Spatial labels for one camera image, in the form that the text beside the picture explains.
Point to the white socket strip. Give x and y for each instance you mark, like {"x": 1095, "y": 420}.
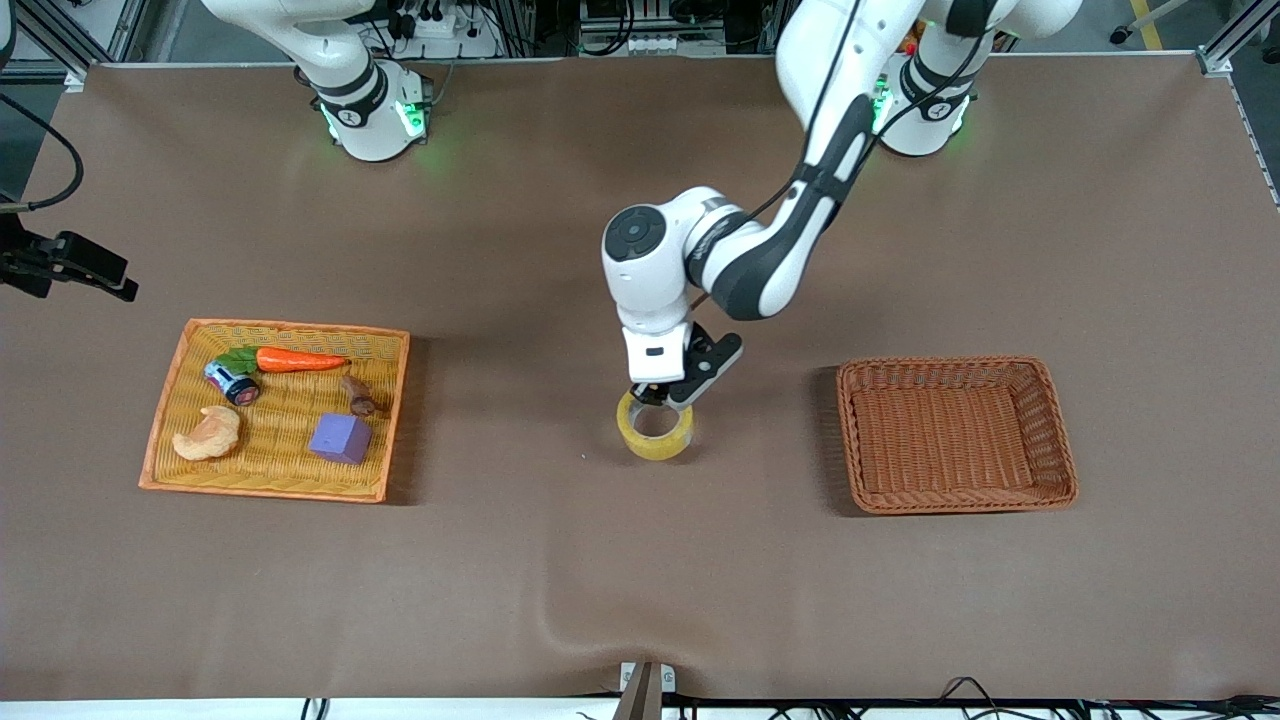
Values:
{"x": 655, "y": 45}

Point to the aluminium frame profile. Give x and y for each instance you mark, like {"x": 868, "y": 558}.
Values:
{"x": 60, "y": 50}
{"x": 1225, "y": 50}

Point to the yellow wicker basket orange rim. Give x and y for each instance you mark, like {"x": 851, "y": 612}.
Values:
{"x": 260, "y": 480}

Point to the grey cart leg with caster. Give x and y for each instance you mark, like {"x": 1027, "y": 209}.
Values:
{"x": 1120, "y": 35}

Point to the purple foam block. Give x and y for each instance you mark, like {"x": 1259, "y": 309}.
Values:
{"x": 340, "y": 438}

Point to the orange toy carrot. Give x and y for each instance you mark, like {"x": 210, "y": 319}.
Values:
{"x": 295, "y": 361}

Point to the white power strip with plugs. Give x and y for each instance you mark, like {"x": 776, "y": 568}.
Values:
{"x": 440, "y": 30}

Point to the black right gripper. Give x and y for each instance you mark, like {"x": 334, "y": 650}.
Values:
{"x": 42, "y": 262}

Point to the brown wicker basket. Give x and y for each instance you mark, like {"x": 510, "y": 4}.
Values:
{"x": 950, "y": 440}

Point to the brown table cover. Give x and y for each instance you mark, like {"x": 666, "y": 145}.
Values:
{"x": 640, "y": 560}

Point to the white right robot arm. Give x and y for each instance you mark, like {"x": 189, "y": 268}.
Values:
{"x": 365, "y": 120}

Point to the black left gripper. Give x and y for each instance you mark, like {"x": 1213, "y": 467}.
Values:
{"x": 666, "y": 391}

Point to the metal table edge bracket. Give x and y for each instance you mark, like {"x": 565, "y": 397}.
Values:
{"x": 648, "y": 680}

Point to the small blue labelled jar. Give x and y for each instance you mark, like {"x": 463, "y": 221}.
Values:
{"x": 228, "y": 380}

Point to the toy croissant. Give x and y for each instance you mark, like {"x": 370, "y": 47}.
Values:
{"x": 205, "y": 440}

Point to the bin of toy breads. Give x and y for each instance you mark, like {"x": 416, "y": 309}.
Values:
{"x": 910, "y": 40}

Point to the brown toy root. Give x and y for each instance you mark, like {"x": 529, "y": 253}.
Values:
{"x": 357, "y": 398}

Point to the yellow clear tape roll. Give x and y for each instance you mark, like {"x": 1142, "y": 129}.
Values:
{"x": 655, "y": 450}

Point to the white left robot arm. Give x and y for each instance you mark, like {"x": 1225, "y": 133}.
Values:
{"x": 760, "y": 270}

